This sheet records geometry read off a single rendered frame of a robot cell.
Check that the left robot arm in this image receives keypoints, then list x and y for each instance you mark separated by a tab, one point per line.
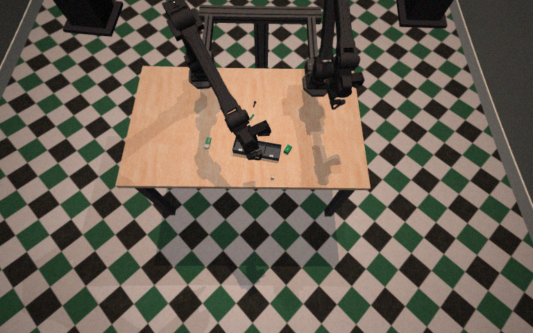
340	68

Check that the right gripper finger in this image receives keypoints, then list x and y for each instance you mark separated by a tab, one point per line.
259	153

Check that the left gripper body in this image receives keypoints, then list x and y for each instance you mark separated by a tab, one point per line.
332	92

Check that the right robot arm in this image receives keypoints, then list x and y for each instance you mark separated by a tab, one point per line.
185	25

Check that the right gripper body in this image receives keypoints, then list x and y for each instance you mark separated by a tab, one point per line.
250	155

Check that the dark grey rack of bins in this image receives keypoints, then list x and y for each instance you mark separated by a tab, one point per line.
270	151

